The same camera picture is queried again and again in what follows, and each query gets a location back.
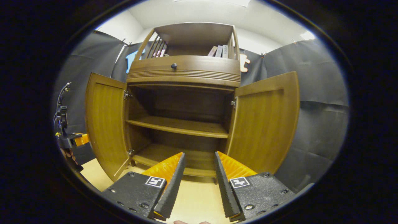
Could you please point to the large ceiling light panel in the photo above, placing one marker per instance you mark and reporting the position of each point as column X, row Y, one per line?
column 233, row 2

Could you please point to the black round drawer knob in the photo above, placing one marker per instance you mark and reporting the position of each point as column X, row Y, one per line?
column 173, row 66

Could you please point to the wooden cabinet drawer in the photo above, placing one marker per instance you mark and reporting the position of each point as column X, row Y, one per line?
column 199, row 70

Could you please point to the small ceiling light panel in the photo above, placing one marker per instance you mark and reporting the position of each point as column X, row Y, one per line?
column 307, row 35

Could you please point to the wooden double-door shoe cabinet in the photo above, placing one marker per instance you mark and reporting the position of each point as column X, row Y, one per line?
column 183, row 71

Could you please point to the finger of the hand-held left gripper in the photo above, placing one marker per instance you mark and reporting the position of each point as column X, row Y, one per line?
column 81, row 139

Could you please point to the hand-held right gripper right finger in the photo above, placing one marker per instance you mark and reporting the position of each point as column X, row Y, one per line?
column 224, row 189

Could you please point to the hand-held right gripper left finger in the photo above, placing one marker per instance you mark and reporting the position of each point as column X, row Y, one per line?
column 169, row 189

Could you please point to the wooden inner cabinet shelf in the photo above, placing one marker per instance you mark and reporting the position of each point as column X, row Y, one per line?
column 177, row 126

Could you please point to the pink book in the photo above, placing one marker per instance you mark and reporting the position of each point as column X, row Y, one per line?
column 212, row 51

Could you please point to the wooden cabinet door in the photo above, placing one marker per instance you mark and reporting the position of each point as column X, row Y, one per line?
column 105, row 124
column 264, row 124

